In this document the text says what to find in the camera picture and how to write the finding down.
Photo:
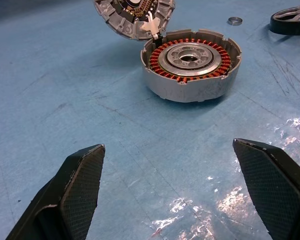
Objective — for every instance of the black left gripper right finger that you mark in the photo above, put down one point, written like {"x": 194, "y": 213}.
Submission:
{"x": 277, "y": 190}

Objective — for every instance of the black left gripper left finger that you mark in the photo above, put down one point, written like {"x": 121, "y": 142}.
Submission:
{"x": 77, "y": 195}

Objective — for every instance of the silver motor cover circuit board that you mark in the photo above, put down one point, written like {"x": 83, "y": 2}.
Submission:
{"x": 115, "y": 20}

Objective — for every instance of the silver motor housing copper windings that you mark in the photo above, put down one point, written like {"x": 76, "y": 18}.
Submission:
{"x": 190, "y": 87}

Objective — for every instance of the black rotor ring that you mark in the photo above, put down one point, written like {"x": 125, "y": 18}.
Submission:
{"x": 285, "y": 26}

